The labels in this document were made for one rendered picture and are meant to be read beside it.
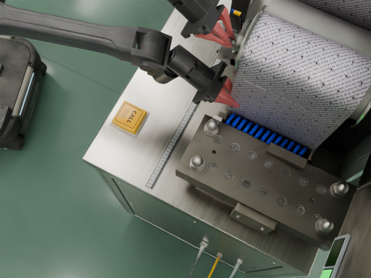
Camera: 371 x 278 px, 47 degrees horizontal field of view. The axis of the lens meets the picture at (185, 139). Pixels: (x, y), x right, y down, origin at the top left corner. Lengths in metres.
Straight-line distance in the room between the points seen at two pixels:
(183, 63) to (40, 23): 0.31
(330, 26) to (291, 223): 0.44
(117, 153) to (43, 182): 1.03
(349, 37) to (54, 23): 0.62
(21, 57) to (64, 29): 1.21
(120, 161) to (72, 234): 0.96
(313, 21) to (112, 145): 0.60
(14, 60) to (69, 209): 0.74
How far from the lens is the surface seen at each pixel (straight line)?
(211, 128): 1.00
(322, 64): 0.83
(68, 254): 2.07
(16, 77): 2.11
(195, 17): 0.85
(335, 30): 0.97
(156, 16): 2.44
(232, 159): 1.02
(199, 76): 0.95
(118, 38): 0.93
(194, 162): 0.97
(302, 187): 1.04
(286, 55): 0.83
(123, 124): 1.16
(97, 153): 1.17
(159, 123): 1.18
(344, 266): 0.81
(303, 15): 0.97
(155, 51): 0.91
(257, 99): 0.95
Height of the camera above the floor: 2.00
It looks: 71 degrees down
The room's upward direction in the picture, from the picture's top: 3 degrees clockwise
